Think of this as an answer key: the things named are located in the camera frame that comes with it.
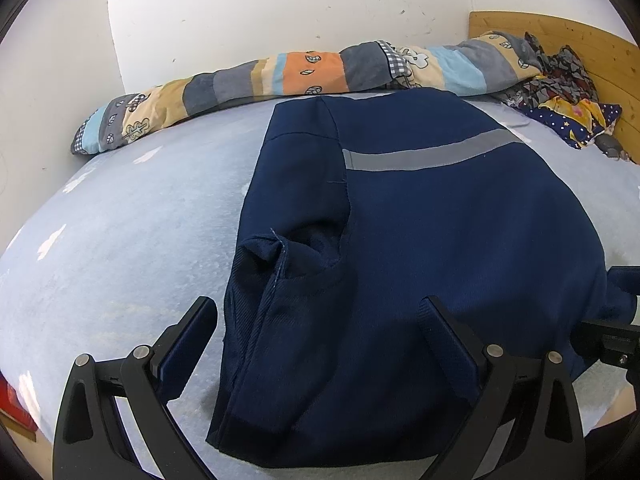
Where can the dark grey patterned cloth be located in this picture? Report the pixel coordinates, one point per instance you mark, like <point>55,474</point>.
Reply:
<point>565,70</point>

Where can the blue star-print yellow cloth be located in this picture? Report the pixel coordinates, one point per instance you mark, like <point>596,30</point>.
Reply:
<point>607,112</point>

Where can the red object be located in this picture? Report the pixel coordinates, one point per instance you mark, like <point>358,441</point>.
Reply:
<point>12,405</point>

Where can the navy jacket with red collar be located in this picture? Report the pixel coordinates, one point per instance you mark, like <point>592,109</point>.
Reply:
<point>425,220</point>

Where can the rolled striped patchwork quilt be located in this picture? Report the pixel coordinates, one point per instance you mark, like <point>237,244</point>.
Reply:
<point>310,70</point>

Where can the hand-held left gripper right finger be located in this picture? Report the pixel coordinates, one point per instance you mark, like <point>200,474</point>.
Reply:
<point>445,350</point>

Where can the small grey object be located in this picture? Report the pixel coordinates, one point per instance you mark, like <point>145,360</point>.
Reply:
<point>610,146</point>

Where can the wooden headboard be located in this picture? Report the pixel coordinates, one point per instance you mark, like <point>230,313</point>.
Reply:
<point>590,35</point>

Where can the blue cloud-print bed sheet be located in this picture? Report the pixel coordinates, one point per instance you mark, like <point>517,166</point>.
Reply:
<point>125,240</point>

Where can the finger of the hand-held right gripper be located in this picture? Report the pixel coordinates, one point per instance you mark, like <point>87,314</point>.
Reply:
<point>605,342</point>
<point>625,280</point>

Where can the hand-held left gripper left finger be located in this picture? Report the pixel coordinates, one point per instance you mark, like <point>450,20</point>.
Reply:
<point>187,345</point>

